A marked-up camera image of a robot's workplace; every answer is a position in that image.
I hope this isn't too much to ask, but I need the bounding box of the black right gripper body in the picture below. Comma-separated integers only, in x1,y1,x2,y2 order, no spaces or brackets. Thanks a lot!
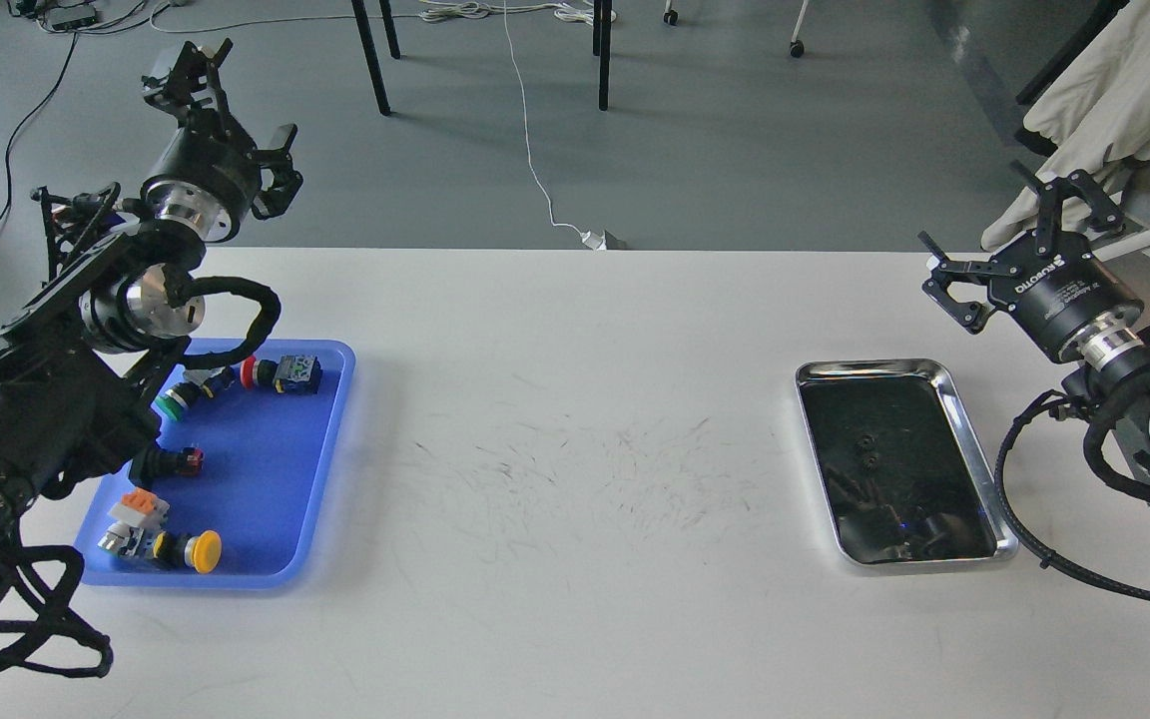
987,246,1144,364

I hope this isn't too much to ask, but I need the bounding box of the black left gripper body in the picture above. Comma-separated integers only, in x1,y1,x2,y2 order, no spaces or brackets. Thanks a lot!
141,128,261,243

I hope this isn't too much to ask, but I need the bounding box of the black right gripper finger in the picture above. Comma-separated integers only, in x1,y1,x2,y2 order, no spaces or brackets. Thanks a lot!
1010,162,1126,257
918,232,1019,335

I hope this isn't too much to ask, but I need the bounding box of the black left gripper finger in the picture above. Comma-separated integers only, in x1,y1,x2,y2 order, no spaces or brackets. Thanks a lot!
250,124,304,222
141,38,236,136

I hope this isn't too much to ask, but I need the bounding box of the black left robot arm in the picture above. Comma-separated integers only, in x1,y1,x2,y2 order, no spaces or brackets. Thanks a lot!
0,40,302,678

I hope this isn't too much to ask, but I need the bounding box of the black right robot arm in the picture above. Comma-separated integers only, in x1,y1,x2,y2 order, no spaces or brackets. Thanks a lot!
920,161,1150,505

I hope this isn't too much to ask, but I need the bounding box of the beige cloth on chair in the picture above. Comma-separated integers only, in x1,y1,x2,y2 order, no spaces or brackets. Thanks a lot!
980,0,1150,253

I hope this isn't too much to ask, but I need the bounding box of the silver metal tray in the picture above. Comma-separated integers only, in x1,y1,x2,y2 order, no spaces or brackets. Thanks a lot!
794,359,1018,574

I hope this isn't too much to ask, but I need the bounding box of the black table leg left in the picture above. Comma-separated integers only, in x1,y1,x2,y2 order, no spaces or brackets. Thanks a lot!
350,0,403,117

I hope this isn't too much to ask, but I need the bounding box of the black table leg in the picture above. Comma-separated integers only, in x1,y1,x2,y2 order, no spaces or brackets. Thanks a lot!
592,0,613,110
350,0,403,117

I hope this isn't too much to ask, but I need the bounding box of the blue plastic tray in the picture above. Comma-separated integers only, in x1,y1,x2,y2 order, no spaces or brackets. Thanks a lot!
76,341,355,590

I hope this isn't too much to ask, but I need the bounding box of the white power adapter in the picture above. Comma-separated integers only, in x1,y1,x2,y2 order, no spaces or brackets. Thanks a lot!
580,231,627,251

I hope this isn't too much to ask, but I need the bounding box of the orange white connector block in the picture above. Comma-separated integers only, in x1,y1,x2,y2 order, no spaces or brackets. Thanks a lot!
108,487,173,529

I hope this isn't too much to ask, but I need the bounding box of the black table leg right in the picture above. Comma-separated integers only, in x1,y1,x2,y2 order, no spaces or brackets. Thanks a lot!
592,0,613,110

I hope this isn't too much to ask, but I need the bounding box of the black floor cable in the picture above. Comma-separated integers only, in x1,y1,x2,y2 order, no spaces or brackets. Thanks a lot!
0,0,152,400

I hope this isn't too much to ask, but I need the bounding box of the red push button switch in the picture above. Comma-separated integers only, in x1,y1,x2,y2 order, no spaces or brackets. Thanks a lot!
238,355,323,395

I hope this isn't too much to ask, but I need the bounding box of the green push button switch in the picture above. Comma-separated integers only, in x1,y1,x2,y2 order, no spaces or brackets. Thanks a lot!
152,365,238,420

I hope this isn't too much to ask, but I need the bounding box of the white floor cable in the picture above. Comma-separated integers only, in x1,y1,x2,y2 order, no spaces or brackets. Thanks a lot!
151,0,616,240

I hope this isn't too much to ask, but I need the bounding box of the black red switch part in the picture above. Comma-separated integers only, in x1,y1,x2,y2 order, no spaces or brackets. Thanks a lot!
128,444,205,490

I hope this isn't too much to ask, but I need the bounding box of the yellow push button switch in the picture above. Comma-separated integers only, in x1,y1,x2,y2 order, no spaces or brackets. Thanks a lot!
97,522,223,574

